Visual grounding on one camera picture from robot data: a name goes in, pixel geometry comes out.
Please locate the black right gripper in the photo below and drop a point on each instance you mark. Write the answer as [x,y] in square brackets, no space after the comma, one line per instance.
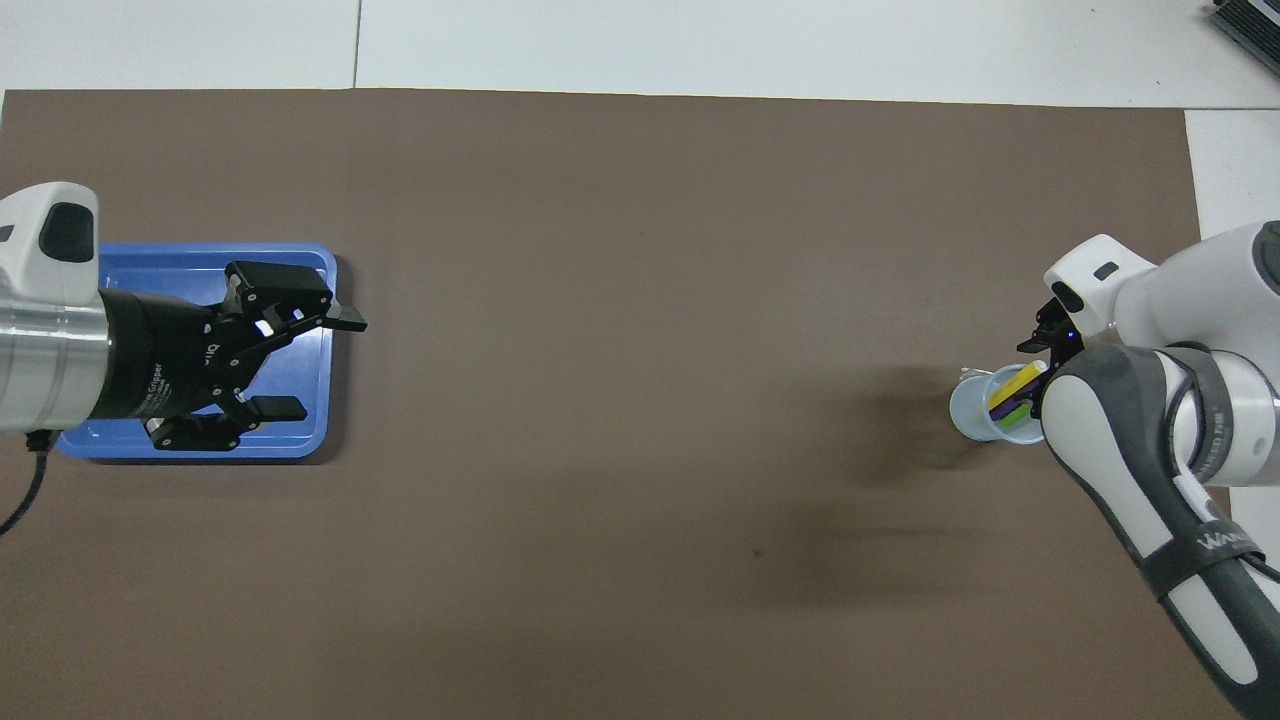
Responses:
[1055,318]

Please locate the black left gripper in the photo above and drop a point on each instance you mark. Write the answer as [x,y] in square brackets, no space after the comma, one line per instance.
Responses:
[150,360]

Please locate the yellow pen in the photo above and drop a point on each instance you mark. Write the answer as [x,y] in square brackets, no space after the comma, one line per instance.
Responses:
[1015,385]

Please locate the purple pen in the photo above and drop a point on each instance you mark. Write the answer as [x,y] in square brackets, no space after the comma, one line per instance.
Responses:
[1010,405]

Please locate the green pen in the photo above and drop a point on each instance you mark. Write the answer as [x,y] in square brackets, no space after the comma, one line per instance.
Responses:
[1018,418]

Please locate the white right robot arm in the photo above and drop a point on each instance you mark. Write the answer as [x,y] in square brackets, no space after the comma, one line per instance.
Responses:
[1130,440]

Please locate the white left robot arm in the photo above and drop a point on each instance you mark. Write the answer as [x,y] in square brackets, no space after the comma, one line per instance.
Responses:
[45,340]

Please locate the blue plastic tray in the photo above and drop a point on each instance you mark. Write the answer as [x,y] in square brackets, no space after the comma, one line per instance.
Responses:
[300,400]

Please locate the light blue mesh pen cup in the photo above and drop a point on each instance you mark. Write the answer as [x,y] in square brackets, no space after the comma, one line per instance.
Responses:
[970,415]

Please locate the brown table mat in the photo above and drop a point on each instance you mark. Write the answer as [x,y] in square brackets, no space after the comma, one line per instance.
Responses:
[640,350]

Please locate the grey ribbed device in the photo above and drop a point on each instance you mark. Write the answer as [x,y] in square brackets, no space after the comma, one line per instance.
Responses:
[1250,30]

